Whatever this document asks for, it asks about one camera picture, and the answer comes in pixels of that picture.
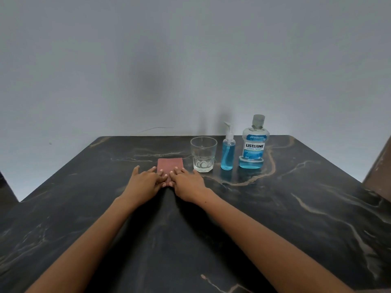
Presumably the clear drinking glass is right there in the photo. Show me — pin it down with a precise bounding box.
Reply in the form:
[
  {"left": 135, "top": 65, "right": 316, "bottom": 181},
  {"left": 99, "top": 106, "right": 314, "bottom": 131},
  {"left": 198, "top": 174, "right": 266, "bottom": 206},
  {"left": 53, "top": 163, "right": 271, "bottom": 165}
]
[{"left": 190, "top": 136, "right": 218, "bottom": 173}]

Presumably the folded red cloth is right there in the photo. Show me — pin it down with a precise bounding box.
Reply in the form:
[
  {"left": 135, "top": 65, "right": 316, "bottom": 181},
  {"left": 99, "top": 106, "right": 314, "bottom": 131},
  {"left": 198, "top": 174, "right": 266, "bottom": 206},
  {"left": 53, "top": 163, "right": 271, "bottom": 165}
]
[{"left": 157, "top": 158, "right": 184, "bottom": 188}]

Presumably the brown wooden furniture piece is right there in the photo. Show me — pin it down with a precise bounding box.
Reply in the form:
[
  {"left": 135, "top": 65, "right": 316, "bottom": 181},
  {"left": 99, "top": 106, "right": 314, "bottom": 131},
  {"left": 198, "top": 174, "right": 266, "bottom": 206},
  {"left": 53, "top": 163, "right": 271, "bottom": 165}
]
[{"left": 362, "top": 136, "right": 391, "bottom": 200}]

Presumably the blue liquid pump bottle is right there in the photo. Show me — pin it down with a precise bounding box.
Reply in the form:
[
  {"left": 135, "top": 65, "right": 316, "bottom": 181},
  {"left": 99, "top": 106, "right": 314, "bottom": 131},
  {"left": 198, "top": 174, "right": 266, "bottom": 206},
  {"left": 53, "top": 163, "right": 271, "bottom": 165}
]
[{"left": 221, "top": 121, "right": 236, "bottom": 171}]

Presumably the person's left forearm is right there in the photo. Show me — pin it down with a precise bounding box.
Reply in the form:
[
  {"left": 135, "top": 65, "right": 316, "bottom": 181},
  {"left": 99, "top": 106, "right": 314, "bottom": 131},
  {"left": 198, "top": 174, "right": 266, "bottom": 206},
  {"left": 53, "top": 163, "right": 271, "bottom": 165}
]
[{"left": 25, "top": 197, "right": 138, "bottom": 293}]

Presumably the person's right hand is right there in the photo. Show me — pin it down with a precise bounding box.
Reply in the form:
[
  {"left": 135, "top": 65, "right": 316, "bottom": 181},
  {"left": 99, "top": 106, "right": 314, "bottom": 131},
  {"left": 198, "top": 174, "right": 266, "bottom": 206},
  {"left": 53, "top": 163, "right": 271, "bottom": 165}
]
[{"left": 169, "top": 167, "right": 215, "bottom": 207}]

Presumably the person's left hand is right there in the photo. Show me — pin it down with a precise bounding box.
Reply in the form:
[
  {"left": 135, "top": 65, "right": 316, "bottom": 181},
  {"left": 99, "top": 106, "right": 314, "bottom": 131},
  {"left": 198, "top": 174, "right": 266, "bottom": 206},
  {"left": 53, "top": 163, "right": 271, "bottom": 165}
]
[{"left": 118, "top": 165, "right": 169, "bottom": 208}]

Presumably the person's right forearm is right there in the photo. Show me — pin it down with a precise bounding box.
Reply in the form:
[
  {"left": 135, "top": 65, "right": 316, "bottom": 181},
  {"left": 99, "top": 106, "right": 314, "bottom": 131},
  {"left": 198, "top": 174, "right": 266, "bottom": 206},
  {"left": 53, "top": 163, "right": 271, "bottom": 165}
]
[{"left": 199, "top": 191, "right": 355, "bottom": 293}]

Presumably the blue mouthwash bottle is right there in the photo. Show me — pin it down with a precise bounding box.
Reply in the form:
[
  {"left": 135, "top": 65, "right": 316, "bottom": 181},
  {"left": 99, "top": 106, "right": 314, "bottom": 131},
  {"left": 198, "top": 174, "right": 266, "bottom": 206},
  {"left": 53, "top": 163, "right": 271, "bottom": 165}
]
[{"left": 238, "top": 114, "right": 270, "bottom": 170}]

